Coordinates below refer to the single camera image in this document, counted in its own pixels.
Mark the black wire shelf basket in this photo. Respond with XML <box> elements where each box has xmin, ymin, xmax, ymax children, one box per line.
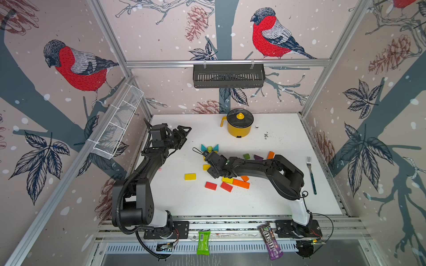
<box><xmin>193</xmin><ymin>64</ymin><xmax>266</xmax><ymax>89</ymax></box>

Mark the red square block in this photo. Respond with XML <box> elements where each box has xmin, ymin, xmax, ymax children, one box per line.
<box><xmin>205</xmin><ymin>182</ymin><xmax>217</xmax><ymax>191</ymax></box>

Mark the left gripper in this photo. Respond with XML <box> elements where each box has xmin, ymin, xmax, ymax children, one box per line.
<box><xmin>163</xmin><ymin>126</ymin><xmax>191</xmax><ymax>150</ymax></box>

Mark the fork with teal handle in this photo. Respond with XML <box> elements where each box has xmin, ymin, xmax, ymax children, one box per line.
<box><xmin>306</xmin><ymin>157</ymin><xmax>317</xmax><ymax>195</ymax></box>

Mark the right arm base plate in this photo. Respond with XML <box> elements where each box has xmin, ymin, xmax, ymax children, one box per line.
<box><xmin>275</xmin><ymin>219</ymin><xmax>323</xmax><ymax>239</ymax></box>

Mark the green snack packet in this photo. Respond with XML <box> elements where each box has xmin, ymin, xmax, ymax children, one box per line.
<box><xmin>196</xmin><ymin>231</ymin><xmax>211</xmax><ymax>256</ymax></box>

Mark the yellow pot with lid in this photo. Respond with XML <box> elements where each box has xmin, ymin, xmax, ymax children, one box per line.
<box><xmin>220</xmin><ymin>109</ymin><xmax>254</xmax><ymax>139</ymax></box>

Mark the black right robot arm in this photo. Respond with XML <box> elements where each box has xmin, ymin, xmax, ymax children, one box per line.
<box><xmin>203</xmin><ymin>151</ymin><xmax>323</xmax><ymax>239</ymax></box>

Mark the small yellow block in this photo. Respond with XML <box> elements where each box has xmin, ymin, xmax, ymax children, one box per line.
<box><xmin>222</xmin><ymin>177</ymin><xmax>234</xmax><ymax>185</ymax></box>

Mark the orange slanted block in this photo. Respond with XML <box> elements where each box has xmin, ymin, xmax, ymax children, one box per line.
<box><xmin>233</xmin><ymin>179</ymin><xmax>250</xmax><ymax>189</ymax></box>

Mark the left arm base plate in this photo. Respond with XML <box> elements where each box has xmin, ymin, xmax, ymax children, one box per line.
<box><xmin>144</xmin><ymin>221</ymin><xmax>189</xmax><ymax>240</ymax></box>

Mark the purple m&m candy packet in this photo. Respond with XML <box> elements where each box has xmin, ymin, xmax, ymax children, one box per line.
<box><xmin>257</xmin><ymin>223</ymin><xmax>283</xmax><ymax>260</ymax></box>

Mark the orange block far right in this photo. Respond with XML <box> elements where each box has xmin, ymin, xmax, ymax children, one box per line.
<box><xmin>267</xmin><ymin>151</ymin><xmax>275</xmax><ymax>160</ymax></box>

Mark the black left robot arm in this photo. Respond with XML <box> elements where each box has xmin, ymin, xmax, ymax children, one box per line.
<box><xmin>111</xmin><ymin>123</ymin><xmax>191</xmax><ymax>236</ymax></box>

